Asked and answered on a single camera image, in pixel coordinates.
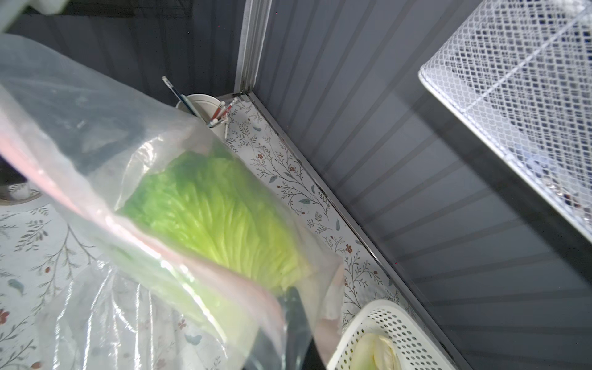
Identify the clear zip-top bag pink seal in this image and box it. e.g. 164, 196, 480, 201
1, 34, 344, 369

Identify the small white object on table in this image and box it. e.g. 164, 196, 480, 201
1, 181, 43, 207

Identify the white perforated plastic basket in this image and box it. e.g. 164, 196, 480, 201
327, 300, 455, 369

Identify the chinese cabbage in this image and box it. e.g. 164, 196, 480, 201
350, 333, 402, 370
119, 152, 311, 289

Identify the white cup pen holder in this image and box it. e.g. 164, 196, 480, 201
161, 76, 239, 140

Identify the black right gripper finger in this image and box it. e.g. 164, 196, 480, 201
280, 287, 326, 370

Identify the clear zip-top bag blue seal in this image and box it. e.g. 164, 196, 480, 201
35, 261, 227, 369

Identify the white wire wall basket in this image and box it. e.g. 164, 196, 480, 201
419, 1, 591, 237

